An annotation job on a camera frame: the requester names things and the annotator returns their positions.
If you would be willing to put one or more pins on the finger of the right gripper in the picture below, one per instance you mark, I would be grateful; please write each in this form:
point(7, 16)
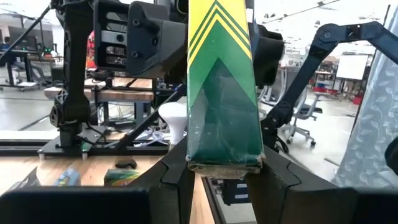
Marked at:
point(158, 46)
point(269, 56)

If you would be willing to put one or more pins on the small green crayon box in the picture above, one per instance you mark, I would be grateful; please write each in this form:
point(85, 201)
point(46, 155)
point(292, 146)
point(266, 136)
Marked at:
point(119, 178)

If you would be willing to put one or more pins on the black box white labels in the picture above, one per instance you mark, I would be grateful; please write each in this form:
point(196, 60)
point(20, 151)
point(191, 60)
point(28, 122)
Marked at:
point(234, 193)

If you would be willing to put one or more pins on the blue package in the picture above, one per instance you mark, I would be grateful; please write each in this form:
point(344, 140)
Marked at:
point(69, 178)

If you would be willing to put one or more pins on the patterned translucent curtain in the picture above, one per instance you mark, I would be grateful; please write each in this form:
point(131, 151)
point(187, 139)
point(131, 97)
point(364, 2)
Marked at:
point(370, 130)

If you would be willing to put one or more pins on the person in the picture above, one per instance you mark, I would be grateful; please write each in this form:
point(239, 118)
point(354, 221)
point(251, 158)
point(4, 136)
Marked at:
point(6, 42)

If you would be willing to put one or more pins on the wooden workbench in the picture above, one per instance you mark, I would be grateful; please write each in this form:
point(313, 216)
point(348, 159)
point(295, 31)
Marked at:
point(124, 95)

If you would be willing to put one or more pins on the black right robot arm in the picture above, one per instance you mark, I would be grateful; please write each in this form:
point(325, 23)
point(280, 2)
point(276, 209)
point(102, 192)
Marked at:
point(74, 46)

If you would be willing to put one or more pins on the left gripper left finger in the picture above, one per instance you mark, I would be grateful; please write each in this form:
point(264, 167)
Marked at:
point(171, 193)

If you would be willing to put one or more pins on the black diagonal strut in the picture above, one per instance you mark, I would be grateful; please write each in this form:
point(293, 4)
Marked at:
point(146, 121)
point(28, 32)

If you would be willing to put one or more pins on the grey office chair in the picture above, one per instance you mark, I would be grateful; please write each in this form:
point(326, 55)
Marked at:
point(303, 109)

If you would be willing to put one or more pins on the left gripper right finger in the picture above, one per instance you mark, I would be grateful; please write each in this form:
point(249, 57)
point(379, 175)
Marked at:
point(295, 199)

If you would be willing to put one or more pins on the green yellow crayon box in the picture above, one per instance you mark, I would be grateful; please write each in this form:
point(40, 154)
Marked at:
point(224, 93)

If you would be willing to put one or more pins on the whiteboard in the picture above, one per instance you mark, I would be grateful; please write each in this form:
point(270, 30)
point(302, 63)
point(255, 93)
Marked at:
point(351, 67)

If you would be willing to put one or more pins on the white mushroom-shaped lamp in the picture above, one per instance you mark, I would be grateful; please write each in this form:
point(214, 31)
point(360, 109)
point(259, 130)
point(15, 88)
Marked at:
point(172, 115)

